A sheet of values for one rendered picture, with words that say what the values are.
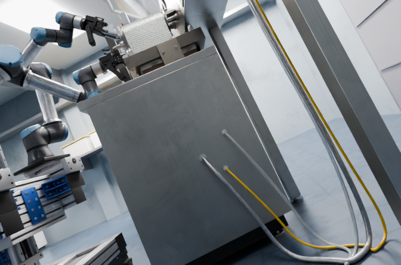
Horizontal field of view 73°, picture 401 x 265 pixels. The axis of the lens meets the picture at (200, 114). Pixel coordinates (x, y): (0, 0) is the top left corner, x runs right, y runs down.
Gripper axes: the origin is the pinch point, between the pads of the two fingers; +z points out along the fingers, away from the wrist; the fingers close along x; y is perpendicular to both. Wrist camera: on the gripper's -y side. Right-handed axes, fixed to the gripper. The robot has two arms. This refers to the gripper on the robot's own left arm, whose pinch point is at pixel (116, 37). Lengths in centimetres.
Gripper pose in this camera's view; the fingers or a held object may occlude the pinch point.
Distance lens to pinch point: 167.7
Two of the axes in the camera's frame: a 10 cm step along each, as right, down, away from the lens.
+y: 2.6, -9.5, 1.5
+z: 9.6, 2.7, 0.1
